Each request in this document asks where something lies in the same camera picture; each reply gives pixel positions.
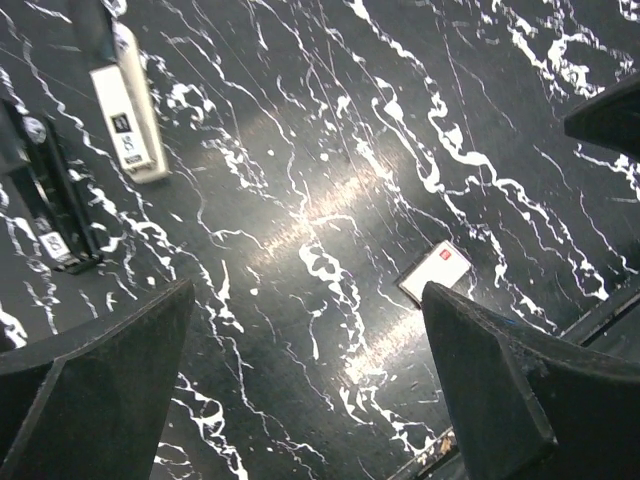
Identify black stapler magazine part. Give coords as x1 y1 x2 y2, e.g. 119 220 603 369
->
1 99 103 275

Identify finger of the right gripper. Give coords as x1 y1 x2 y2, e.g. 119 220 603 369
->
563 72 639 161

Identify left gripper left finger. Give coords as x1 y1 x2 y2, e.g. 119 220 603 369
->
1 280 195 479

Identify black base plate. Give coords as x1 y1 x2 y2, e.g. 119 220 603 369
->
384 272 640 480

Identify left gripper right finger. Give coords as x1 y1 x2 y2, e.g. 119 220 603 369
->
421 280 640 480

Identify white staple box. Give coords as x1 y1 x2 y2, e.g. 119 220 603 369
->
398 240 471 305

